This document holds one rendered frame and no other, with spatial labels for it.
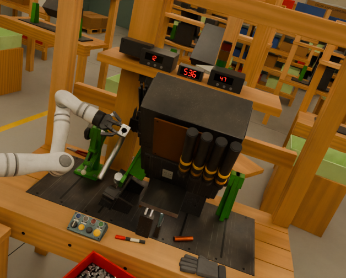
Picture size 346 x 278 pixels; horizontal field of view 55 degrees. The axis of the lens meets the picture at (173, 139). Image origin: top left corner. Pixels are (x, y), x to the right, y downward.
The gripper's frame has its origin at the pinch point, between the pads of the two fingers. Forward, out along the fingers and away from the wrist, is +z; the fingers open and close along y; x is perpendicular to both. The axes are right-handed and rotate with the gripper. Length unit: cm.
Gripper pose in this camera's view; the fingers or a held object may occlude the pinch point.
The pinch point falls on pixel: (122, 131)
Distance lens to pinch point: 158.4
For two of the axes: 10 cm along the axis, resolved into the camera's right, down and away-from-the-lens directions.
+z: 8.8, 4.7, 0.4
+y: 4.3, -8.4, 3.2
